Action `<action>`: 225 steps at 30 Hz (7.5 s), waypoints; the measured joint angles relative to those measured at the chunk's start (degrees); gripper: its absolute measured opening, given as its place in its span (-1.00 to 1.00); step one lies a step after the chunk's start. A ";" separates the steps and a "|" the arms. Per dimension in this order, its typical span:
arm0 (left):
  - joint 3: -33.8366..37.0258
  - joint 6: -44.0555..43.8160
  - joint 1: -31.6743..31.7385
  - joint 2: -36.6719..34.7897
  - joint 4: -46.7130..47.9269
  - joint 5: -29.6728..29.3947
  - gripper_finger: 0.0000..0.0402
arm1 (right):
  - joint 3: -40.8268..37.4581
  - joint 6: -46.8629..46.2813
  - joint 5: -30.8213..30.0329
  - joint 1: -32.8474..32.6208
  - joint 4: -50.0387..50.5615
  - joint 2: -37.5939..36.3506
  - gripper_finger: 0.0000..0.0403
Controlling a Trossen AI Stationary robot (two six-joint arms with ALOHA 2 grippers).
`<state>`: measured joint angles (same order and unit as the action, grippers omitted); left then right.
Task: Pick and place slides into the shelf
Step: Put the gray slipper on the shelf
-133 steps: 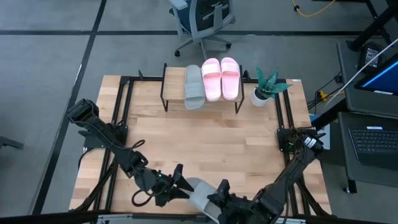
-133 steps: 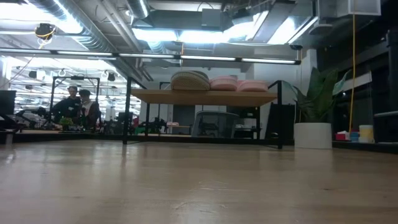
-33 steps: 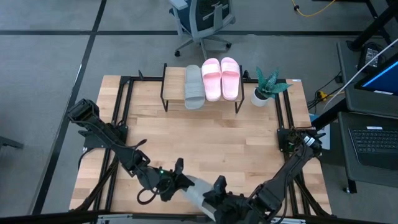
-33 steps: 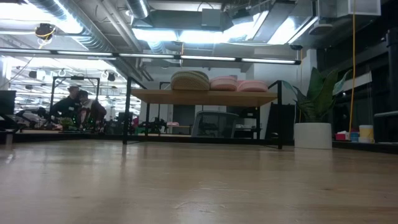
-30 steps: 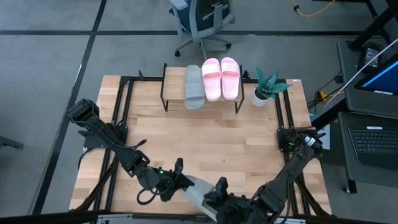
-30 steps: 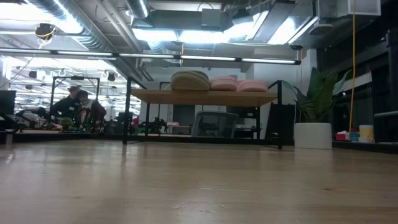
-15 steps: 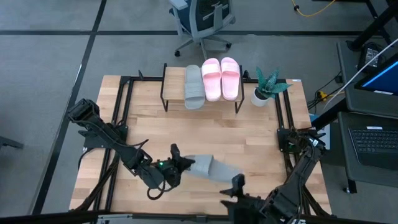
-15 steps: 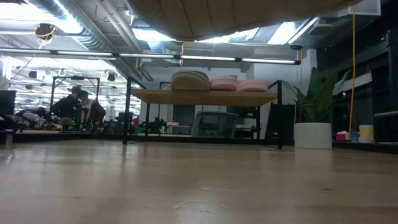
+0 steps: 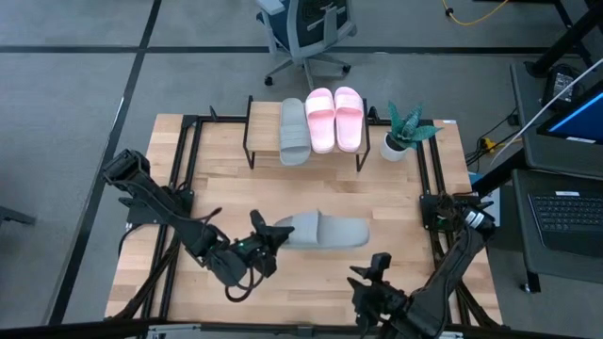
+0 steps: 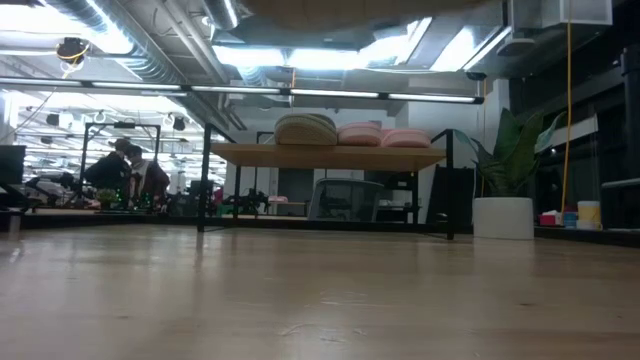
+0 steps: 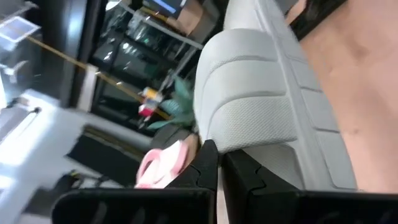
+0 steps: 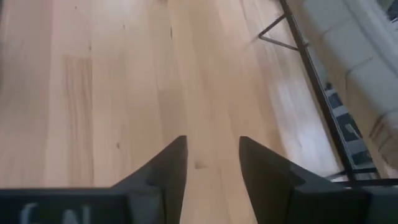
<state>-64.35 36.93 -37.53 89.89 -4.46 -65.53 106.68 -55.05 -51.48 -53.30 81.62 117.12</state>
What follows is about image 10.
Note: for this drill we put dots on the yellow and white container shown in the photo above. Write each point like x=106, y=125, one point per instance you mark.
x=589, y=215

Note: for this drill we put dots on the wooden shelf with black frame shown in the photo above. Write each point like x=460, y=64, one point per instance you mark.
x=325, y=157

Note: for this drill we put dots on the green plant in white pot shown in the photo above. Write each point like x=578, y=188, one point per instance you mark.
x=502, y=217

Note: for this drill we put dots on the black cabinet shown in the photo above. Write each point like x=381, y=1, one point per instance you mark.
x=452, y=195

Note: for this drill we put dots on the black background monitor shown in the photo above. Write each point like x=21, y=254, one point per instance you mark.
x=12, y=165

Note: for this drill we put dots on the red box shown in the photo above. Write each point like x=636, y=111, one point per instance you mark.
x=548, y=219

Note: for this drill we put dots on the small green plant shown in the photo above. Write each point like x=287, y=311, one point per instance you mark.
x=107, y=197

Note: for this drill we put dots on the grey mesh office chair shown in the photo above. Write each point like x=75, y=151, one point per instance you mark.
x=345, y=200

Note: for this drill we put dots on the white signboard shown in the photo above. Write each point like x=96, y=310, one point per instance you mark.
x=585, y=129

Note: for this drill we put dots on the long LED light bar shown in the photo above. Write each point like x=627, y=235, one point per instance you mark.
x=330, y=93

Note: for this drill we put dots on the pink rubber slide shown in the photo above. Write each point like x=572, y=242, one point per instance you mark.
x=405, y=139
x=360, y=135

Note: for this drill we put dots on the black frame robot station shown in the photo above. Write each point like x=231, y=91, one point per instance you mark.
x=120, y=125

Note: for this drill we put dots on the blue cup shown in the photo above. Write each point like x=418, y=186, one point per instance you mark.
x=570, y=220

